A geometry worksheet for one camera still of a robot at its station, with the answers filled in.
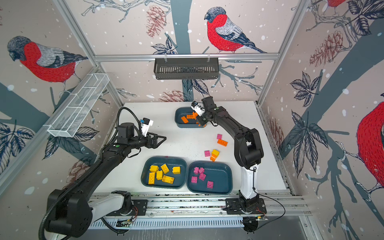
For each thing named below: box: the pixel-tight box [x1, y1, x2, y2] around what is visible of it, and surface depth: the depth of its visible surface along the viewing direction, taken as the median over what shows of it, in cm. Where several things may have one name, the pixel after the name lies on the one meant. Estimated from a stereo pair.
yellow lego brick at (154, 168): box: [149, 165, 159, 173], surface depth 86 cm
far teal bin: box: [174, 107, 207, 128], surface depth 111 cm
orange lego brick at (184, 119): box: [180, 116, 189, 124], surface depth 112 cm
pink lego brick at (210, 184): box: [206, 180, 214, 189], surface depth 81 cm
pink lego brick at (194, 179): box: [191, 176, 198, 183], surface depth 83 cm
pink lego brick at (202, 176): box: [199, 172, 206, 181], surface depth 84 cm
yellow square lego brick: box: [172, 166, 181, 175], surface depth 86 cm
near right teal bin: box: [186, 161, 233, 196], surface depth 83 cm
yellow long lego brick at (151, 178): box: [148, 172, 156, 185], surface depth 85 cm
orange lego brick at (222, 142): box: [217, 139, 228, 147], surface depth 100 cm
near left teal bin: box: [141, 156, 188, 189], surface depth 85 cm
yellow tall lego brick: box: [156, 170, 163, 180], surface depth 83 cm
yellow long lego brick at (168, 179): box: [161, 175, 175, 184], surface depth 83 cm
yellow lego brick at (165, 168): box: [160, 163, 170, 175], surface depth 87 cm
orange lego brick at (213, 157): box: [210, 154, 217, 162], surface depth 92 cm
